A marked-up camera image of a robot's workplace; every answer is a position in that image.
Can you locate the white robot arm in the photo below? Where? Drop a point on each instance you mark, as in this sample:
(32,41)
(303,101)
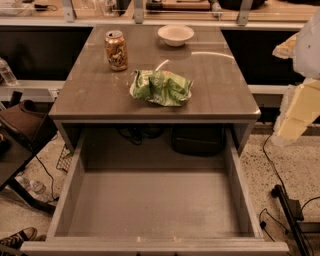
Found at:
(307,49)

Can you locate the plastic bottle on floor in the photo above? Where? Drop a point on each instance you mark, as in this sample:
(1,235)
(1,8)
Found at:
(36,188)

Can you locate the white paper bowl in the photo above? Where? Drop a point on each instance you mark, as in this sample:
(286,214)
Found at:
(175,35)

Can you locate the black bag under table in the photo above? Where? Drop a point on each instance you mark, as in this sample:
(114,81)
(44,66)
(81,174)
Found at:
(198,140)

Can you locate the black stand with cables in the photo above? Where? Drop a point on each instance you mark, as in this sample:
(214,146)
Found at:
(293,212)

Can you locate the wire mesh basket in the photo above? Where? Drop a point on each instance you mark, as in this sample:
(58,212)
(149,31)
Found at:
(64,160)

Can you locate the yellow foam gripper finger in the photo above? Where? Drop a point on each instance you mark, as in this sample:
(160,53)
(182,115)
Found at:
(286,49)
(299,108)

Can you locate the green jalapeno chip bag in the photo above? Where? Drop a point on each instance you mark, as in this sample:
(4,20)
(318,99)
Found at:
(161,87)

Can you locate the orange soda can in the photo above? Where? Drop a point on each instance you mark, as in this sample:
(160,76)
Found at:
(116,50)

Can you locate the dark brown side chair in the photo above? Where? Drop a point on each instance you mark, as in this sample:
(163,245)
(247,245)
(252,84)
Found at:
(25,131)

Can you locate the clear plastic water bottle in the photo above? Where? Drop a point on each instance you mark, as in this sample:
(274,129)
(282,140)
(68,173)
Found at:
(7,73)

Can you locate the grey open drawer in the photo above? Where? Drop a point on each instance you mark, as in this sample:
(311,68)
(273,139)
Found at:
(120,199)

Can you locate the black canvas sneaker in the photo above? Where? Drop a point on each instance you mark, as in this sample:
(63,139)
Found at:
(16,240)

